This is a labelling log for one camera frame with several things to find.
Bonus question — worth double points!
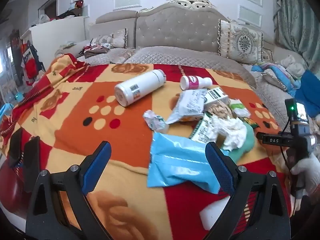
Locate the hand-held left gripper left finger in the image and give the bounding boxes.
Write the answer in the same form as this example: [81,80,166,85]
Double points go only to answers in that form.
[25,141,112,240]

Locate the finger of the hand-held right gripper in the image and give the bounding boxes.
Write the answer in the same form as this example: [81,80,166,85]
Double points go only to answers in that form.
[256,131,291,146]

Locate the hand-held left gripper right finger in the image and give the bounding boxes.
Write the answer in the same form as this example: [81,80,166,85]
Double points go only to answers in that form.
[202,142,291,240]

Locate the green white medicine box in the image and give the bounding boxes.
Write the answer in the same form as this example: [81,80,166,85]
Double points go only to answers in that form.
[189,112,218,144]

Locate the green white tissue pack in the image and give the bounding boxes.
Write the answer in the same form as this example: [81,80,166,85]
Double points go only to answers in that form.
[229,99,250,117]

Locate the white snack packet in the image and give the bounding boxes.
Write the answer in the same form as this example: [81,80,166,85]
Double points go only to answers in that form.
[166,89,208,125]

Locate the person's right hand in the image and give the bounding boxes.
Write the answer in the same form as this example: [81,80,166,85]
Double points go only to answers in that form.
[290,152,320,213]

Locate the mint green plastic bag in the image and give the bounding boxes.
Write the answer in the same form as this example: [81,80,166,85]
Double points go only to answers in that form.
[220,125,255,160]

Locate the dark green snack packet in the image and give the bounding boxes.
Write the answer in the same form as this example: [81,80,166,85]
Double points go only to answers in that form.
[237,116,259,130]

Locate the dark blue quilt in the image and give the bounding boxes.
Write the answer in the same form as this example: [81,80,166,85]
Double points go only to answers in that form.
[294,70,320,118]

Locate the crumpled white tissue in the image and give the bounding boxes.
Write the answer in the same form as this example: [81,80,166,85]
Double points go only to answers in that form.
[212,116,248,150]

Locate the light blue plastic bag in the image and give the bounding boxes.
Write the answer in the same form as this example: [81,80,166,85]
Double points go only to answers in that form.
[147,132,227,193]

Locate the orange red printed blanket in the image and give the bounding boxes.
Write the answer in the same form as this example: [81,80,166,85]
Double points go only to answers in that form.
[0,53,293,240]

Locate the white foam block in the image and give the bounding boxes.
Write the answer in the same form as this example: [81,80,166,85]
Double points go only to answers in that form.
[199,194,232,230]

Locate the small beige cushion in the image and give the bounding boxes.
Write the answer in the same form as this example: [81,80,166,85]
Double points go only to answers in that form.
[261,67,296,91]

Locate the brown crumpled paper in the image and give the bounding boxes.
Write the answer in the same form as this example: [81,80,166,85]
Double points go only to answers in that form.
[207,102,235,119]

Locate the grey beige clothes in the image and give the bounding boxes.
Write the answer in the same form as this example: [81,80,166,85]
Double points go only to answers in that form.
[279,54,306,81]

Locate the crumpled white green wrapper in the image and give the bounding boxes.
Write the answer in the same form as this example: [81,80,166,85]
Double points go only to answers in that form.
[143,110,169,133]

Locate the white thermos bottle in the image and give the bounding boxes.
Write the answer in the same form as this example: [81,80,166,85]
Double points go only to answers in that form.
[114,69,167,107]

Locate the white bottle pink label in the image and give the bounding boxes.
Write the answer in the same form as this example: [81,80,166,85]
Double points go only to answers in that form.
[180,75,213,90]

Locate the large embroidered fringed pillow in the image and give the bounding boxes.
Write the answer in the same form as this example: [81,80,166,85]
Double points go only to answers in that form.
[217,19,265,65]

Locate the green patterned curtain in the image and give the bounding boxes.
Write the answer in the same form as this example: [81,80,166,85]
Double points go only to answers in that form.
[272,0,320,64]

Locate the pile of clothes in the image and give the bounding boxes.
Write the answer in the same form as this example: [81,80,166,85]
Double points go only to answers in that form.
[83,44,113,58]

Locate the beige tufted sofa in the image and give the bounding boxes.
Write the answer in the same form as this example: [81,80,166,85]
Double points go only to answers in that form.
[55,39,320,120]

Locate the red hanging clothes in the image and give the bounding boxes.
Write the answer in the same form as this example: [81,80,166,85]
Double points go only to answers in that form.
[10,29,46,86]

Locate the small embroidered pillow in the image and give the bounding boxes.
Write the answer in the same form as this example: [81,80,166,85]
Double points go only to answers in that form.
[90,27,128,50]

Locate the white cabinet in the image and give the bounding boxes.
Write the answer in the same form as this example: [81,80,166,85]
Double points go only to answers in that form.
[21,16,86,71]

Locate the beige tufted headboard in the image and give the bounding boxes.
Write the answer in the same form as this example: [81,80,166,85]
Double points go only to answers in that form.
[89,0,275,55]

